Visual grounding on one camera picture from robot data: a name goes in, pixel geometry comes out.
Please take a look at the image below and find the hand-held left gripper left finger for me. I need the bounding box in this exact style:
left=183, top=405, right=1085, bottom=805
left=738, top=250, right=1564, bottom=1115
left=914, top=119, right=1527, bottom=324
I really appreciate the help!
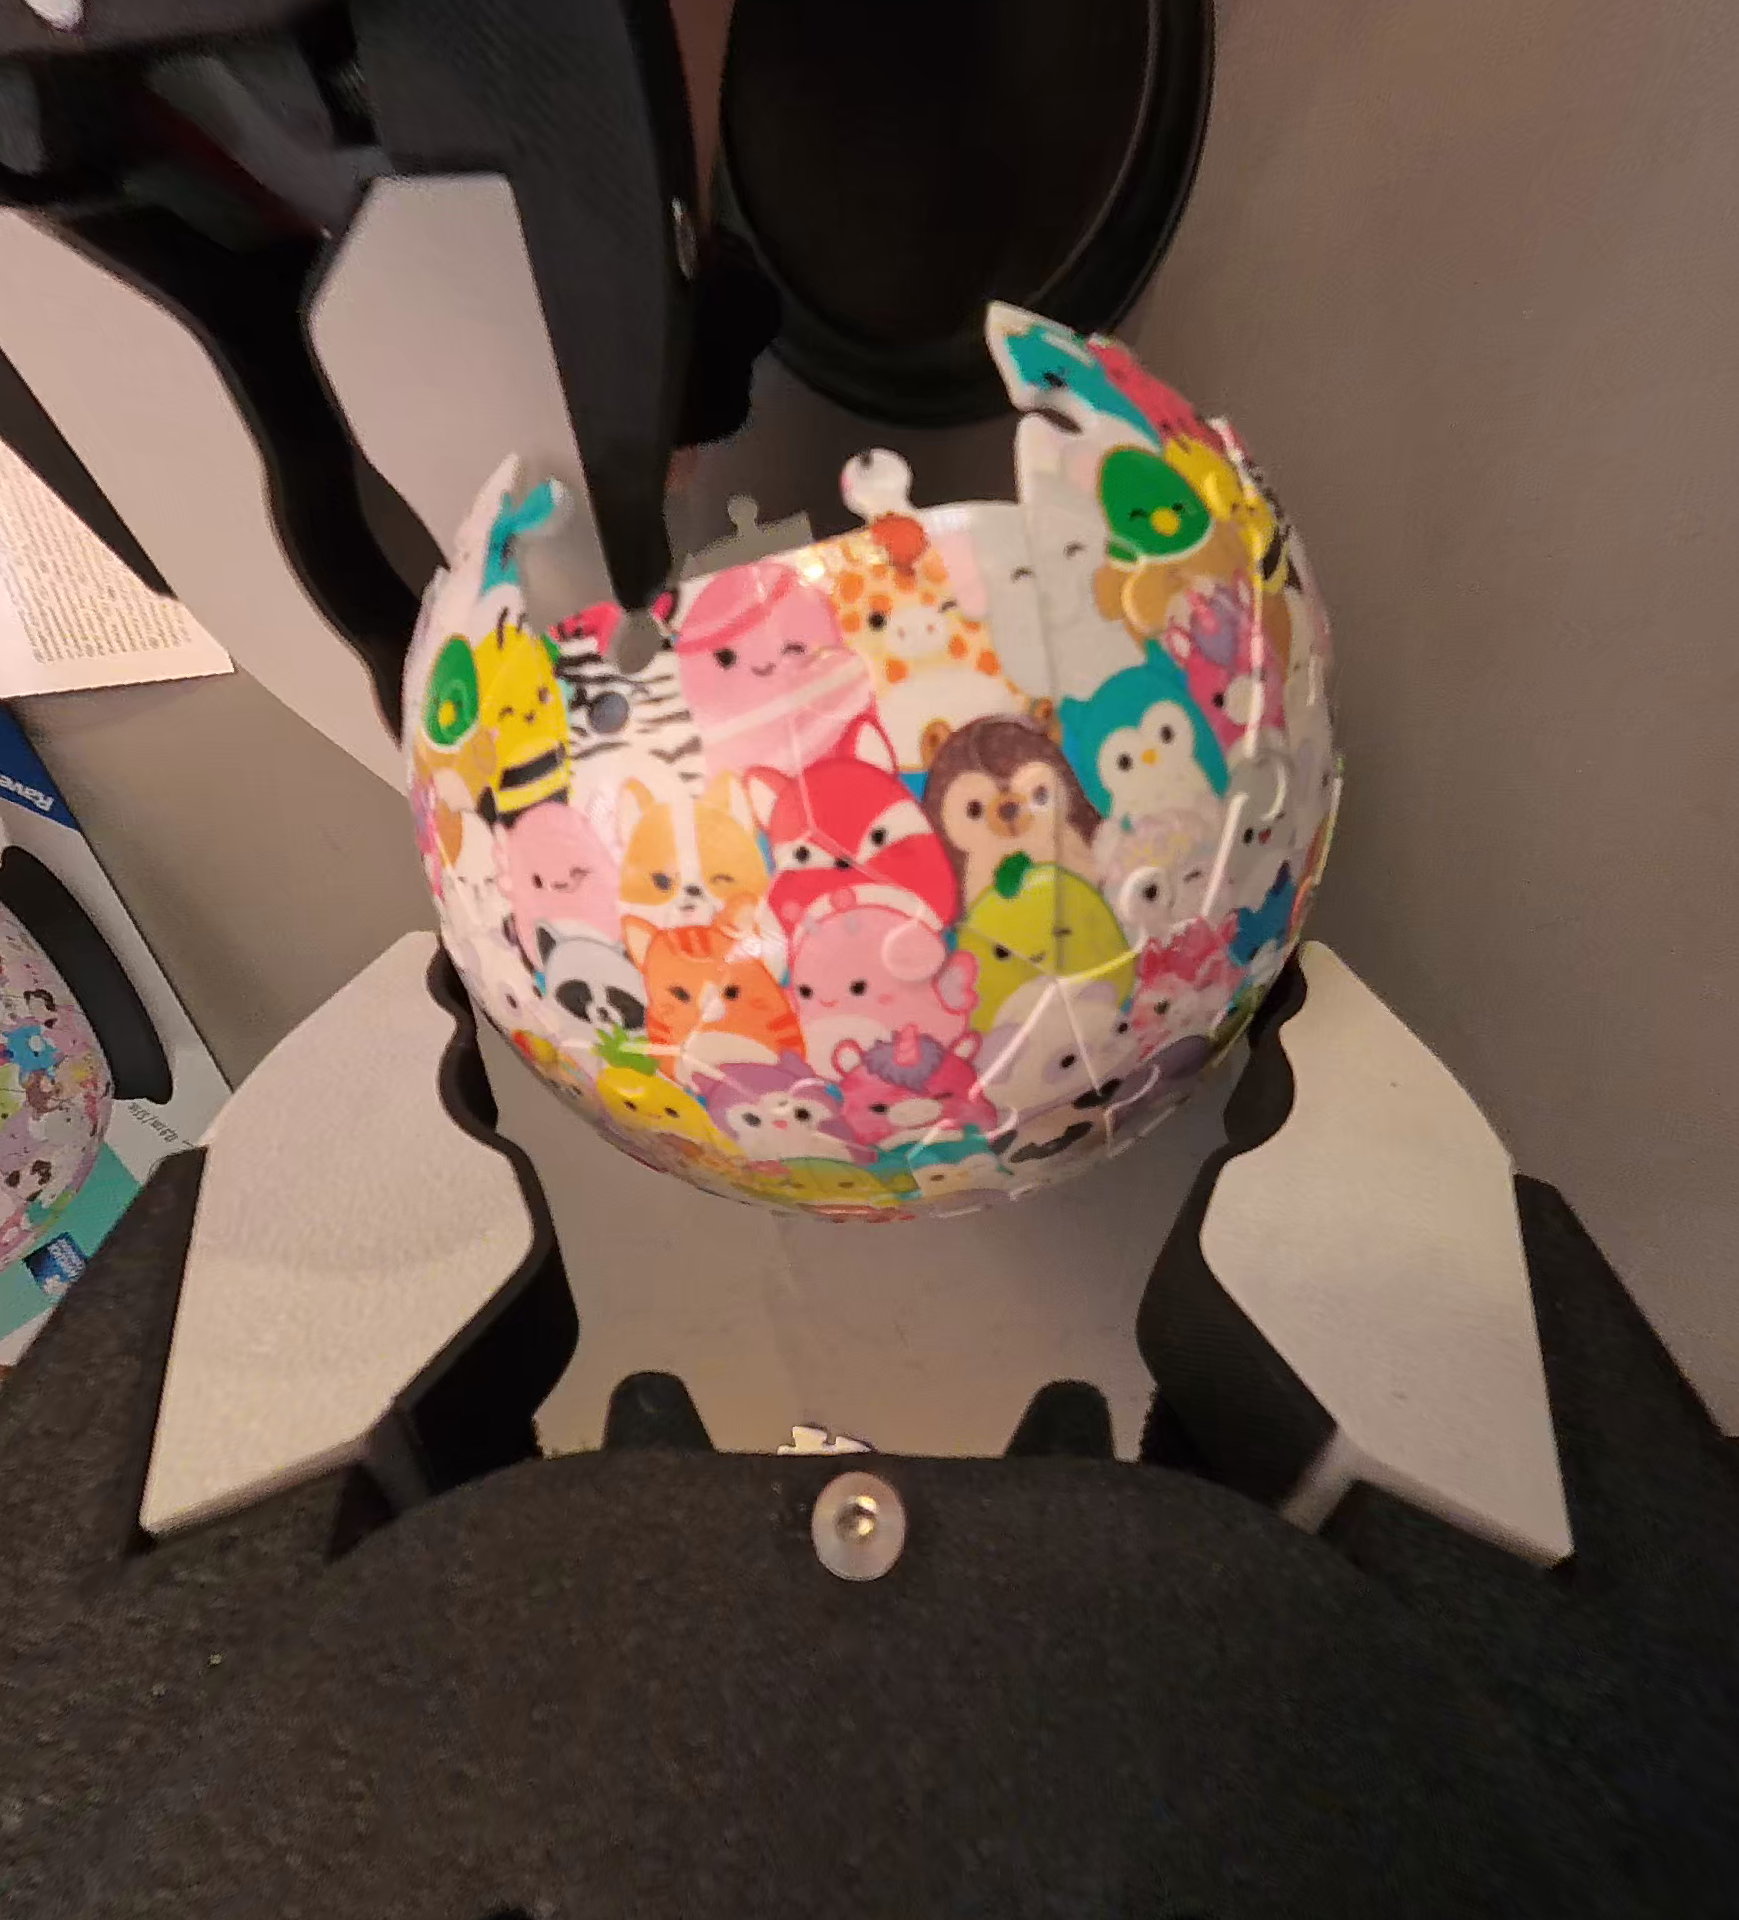
left=138, top=931, right=581, bottom=1541

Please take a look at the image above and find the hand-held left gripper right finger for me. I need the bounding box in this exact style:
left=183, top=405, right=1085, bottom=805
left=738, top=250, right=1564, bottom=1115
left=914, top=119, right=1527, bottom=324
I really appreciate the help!
left=1133, top=942, right=1576, bottom=1570

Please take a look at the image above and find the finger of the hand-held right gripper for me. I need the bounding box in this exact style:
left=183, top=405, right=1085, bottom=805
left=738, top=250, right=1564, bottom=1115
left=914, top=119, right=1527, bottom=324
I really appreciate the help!
left=0, top=211, right=403, bottom=733
left=229, top=177, right=589, bottom=740

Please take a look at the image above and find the colourful cartoon puzzle ball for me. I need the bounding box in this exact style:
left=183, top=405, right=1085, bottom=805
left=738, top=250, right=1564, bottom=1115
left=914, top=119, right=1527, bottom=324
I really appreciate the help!
left=405, top=300, right=1343, bottom=1225

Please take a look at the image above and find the black round ball stand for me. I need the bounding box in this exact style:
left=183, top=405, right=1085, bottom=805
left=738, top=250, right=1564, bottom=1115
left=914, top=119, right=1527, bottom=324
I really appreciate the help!
left=719, top=0, right=1216, bottom=433

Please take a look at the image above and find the white instruction leaflet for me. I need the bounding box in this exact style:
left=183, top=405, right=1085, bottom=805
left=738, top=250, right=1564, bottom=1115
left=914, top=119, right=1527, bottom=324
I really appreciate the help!
left=0, top=344, right=239, bottom=709

